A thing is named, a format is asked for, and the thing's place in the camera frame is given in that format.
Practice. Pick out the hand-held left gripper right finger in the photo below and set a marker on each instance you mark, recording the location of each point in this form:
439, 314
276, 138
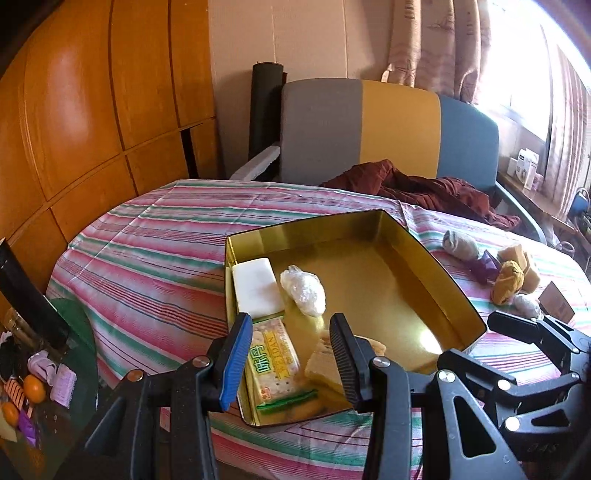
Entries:
344, 364

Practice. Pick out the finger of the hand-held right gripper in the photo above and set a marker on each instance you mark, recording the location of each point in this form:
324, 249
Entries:
531, 390
517, 327

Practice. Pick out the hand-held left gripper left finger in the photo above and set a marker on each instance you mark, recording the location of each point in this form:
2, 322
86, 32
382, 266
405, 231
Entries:
233, 364

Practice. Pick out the small clear plastic bag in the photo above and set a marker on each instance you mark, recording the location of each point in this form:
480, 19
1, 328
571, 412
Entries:
526, 304

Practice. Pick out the beige cardboard box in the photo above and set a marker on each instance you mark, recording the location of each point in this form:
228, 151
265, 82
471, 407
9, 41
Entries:
556, 302

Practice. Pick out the gold tin box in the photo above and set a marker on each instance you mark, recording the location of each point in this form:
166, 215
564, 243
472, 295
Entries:
392, 300

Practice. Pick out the green yellow cracker packet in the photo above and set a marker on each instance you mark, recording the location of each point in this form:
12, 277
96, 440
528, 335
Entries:
277, 360

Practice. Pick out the purple packet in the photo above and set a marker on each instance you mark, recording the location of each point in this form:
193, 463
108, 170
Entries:
485, 267

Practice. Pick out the white soap bar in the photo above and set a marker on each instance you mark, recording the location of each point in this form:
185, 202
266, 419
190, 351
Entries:
256, 286

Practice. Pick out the crumpled clear plastic bag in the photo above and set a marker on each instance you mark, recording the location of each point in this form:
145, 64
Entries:
302, 288

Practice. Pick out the wooden window ledge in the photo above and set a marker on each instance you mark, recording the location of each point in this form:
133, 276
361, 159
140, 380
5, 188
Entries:
531, 198

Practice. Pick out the blue mug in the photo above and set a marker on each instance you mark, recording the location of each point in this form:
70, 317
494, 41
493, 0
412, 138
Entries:
582, 203

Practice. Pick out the small pink container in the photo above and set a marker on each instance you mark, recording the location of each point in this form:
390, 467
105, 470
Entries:
539, 182

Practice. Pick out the green glass side table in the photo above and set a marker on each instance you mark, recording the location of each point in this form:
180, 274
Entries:
78, 350

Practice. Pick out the large white box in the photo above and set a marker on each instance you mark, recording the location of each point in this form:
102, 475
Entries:
527, 168

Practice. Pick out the small white box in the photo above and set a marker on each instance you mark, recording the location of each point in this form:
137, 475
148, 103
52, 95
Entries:
512, 167

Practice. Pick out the pink packet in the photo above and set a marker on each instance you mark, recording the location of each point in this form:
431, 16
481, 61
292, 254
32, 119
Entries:
63, 387

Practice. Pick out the maroon cloth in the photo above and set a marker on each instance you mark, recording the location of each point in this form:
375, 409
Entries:
415, 187

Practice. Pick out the pink plastic clip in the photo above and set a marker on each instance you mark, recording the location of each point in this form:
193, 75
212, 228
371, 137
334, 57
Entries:
41, 364

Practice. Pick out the pink striped curtain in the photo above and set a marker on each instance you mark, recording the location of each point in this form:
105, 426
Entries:
568, 138

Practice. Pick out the orange fruit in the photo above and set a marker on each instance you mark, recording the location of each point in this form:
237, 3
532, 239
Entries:
34, 387
9, 414

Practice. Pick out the purple plastic item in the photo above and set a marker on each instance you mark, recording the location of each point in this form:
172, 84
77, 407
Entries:
28, 424

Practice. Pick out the black box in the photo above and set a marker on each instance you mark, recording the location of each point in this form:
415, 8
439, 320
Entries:
25, 295

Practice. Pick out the orange striped packet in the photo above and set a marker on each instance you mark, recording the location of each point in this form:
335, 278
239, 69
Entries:
14, 393

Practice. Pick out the grey yellow blue armchair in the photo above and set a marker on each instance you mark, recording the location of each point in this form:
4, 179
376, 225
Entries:
397, 124

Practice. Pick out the black rolled mat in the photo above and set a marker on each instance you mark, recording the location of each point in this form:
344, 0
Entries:
264, 106

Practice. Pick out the wooden wardrobe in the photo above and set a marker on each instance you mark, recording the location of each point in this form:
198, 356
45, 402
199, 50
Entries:
92, 115

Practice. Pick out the patterned beige curtain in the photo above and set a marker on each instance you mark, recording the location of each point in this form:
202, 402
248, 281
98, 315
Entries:
429, 41

